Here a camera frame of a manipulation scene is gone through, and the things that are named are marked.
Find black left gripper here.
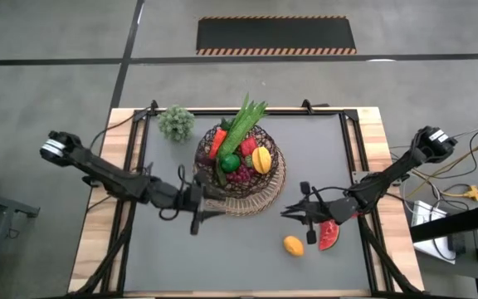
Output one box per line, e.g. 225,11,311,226
178,184,227,237

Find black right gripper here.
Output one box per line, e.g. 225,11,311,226
280,181,331,245

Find dark red toy grapes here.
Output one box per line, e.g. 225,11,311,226
226,164,257,185

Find green toy lime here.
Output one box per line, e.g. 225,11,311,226
220,153,241,174

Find yellow toy star fruit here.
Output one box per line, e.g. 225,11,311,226
251,146,273,175

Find green toy leek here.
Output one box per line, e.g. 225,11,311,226
215,93,269,187

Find yellow toy lemon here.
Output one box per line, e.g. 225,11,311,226
283,235,305,257

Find round woven straw placemat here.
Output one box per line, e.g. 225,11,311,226
197,140,288,217

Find red toy watermelon slice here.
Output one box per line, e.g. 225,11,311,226
318,219,341,252

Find green potted plant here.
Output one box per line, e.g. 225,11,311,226
157,105,197,144

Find white box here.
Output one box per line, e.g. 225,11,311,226
412,199,458,265

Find yellow power splitter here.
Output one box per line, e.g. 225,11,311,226
456,185,478,203

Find black hazard-striped floor mat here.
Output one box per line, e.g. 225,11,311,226
196,15,358,56

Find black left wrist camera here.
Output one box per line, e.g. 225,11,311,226
195,170,213,188

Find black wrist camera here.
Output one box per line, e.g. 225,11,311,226
329,197,359,225
195,170,213,188

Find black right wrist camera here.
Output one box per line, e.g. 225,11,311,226
329,197,359,225

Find dark brown wire basket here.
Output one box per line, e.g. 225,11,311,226
193,123,282,199

